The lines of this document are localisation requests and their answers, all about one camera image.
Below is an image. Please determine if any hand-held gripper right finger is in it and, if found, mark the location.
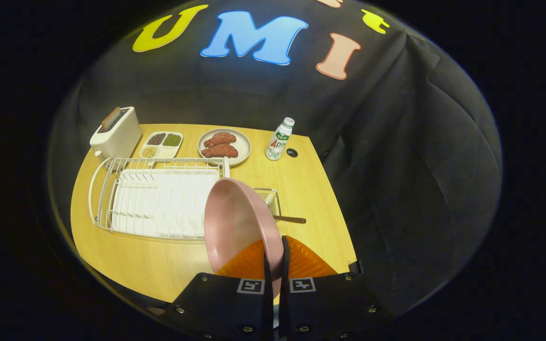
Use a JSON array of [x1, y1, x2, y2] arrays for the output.
[[280, 235, 387, 341]]

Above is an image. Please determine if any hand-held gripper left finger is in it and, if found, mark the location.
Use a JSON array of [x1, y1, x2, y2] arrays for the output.
[[162, 238, 274, 341]]

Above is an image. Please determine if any pink plate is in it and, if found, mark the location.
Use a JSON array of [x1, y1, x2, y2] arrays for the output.
[[204, 178, 284, 299]]

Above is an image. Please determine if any metal wire basket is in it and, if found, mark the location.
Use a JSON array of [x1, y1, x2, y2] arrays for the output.
[[253, 188, 282, 223]]

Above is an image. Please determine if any white wire dish rack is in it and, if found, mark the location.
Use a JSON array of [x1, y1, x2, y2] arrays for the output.
[[88, 156, 231, 240]]

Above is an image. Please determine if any beige round plate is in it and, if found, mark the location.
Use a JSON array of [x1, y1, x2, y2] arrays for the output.
[[198, 128, 252, 167]]

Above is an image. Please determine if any white ribbed drip tray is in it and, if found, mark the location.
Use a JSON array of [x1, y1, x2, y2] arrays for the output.
[[112, 169, 220, 239]]

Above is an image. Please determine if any red meat piece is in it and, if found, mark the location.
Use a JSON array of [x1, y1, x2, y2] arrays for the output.
[[204, 132, 237, 148], [200, 144, 239, 158]]

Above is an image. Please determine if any white drink bottle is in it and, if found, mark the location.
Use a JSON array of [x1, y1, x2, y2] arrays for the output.
[[265, 117, 295, 161]]

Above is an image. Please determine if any white divided tray with beans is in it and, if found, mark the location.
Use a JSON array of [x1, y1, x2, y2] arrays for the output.
[[139, 131, 183, 160]]

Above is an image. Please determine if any white toaster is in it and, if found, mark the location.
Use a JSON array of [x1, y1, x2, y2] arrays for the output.
[[90, 107, 142, 162]]

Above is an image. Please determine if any brown toast slice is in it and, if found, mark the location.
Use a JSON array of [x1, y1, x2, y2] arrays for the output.
[[100, 107, 122, 132]]

